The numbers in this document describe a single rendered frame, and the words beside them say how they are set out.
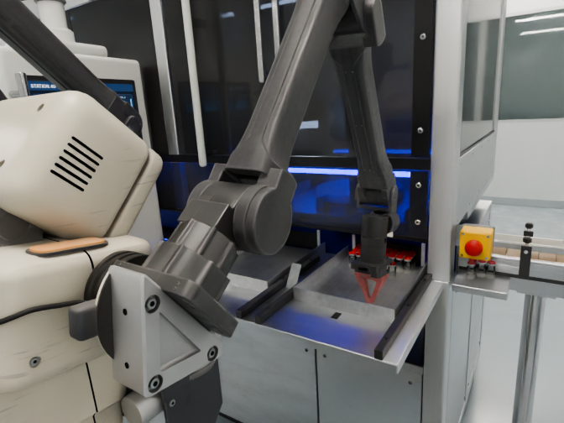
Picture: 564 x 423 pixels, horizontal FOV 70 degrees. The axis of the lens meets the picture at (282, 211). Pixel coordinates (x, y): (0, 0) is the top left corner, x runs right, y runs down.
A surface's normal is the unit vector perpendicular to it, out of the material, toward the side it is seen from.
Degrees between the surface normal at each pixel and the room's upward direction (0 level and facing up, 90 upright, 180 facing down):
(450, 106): 90
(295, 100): 90
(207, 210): 37
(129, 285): 82
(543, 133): 90
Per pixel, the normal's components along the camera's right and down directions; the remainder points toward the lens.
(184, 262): 0.14, -0.47
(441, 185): -0.54, 0.24
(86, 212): 0.82, 0.10
